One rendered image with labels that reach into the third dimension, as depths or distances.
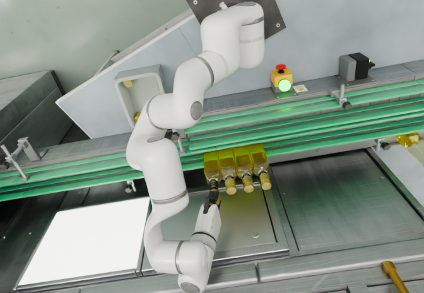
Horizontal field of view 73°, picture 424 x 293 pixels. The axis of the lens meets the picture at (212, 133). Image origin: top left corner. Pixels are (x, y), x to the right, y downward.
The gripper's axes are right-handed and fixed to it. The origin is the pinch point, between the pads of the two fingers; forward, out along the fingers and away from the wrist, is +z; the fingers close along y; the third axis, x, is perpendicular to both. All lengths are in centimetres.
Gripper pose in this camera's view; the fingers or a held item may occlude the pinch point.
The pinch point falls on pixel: (214, 200)
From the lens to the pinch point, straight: 95.4
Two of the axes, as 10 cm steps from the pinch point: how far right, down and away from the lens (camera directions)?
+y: -1.6, -8.3, -5.4
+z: 2.1, -5.6, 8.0
